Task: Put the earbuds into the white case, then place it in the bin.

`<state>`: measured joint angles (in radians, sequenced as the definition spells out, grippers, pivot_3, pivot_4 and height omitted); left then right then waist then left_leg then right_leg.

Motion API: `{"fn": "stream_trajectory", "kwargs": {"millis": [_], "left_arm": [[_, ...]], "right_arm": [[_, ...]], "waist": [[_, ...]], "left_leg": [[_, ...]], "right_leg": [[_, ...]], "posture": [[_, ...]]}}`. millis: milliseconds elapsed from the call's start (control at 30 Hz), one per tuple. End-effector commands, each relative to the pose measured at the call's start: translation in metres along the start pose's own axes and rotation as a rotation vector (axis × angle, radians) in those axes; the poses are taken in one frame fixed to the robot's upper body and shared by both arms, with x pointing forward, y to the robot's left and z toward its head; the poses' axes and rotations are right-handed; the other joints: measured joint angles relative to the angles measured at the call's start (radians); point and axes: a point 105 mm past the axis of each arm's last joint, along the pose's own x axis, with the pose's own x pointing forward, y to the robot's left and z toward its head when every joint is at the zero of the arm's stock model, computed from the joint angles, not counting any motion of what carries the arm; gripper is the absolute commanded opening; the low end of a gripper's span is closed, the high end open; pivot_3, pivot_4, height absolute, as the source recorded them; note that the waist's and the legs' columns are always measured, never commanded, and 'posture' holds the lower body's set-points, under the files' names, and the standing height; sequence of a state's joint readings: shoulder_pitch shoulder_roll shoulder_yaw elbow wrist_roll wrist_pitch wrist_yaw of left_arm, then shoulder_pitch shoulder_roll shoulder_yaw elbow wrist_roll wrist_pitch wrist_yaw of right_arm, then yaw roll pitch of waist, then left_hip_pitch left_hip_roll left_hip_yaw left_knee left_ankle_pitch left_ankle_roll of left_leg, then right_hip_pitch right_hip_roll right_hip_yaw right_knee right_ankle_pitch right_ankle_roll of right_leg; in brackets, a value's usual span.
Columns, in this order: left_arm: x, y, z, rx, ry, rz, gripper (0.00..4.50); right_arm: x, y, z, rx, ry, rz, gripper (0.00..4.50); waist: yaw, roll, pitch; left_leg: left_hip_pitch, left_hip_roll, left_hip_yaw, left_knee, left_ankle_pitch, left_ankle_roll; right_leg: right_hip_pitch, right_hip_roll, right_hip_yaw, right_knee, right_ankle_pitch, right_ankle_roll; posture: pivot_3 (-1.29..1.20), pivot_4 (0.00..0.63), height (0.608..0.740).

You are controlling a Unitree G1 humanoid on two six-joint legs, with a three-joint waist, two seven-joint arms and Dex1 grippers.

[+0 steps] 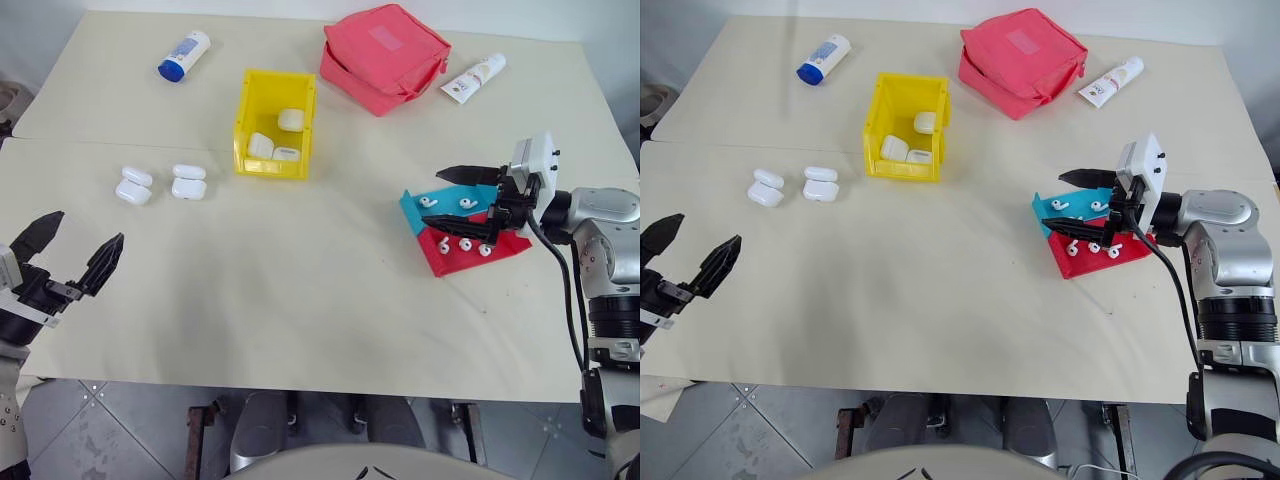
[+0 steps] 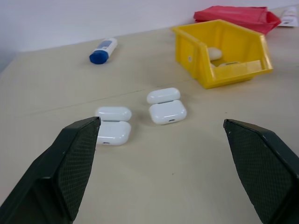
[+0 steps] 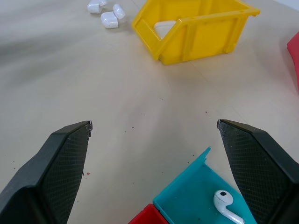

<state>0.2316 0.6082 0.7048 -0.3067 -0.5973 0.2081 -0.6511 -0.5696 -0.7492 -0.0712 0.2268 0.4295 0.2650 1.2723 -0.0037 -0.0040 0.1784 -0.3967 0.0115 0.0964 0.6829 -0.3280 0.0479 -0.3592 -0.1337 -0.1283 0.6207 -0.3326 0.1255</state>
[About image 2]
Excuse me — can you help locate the white earbud case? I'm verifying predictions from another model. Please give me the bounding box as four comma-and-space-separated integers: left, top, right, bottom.
207, 47, 223, 61
146, 87, 187, 126
94, 106, 133, 147

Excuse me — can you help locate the white tube with blue cap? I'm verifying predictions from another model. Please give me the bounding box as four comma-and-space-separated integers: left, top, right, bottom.
89, 37, 118, 65

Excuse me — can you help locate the red fabric pouch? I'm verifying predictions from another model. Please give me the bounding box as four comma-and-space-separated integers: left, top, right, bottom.
193, 6, 282, 35

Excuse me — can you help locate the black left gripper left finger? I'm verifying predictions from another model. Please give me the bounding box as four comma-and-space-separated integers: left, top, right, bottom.
0, 116, 101, 224

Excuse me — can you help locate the yellow plastic bin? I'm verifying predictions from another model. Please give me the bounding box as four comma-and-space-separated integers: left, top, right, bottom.
171, 19, 273, 90

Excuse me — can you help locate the white cosmetic tube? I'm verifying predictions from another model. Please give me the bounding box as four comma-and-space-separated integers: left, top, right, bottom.
277, 6, 299, 28

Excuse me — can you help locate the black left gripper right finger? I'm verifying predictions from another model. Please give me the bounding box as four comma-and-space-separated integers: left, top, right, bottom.
223, 119, 299, 224

